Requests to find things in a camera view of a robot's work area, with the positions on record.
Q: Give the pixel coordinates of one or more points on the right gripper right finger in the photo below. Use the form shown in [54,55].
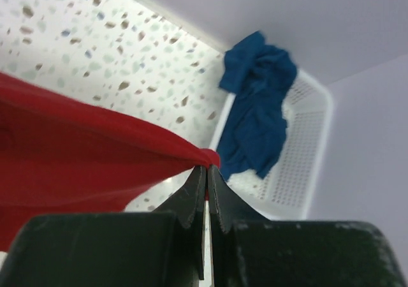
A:
[250,250]

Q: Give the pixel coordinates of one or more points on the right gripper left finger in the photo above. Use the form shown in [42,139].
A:
[159,248]

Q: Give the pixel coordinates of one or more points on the red t shirt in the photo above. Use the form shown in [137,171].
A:
[59,155]

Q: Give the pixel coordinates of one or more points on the white plastic basket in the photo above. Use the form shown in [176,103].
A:
[286,193]

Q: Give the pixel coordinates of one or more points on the blue t shirt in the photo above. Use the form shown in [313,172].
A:
[260,76]

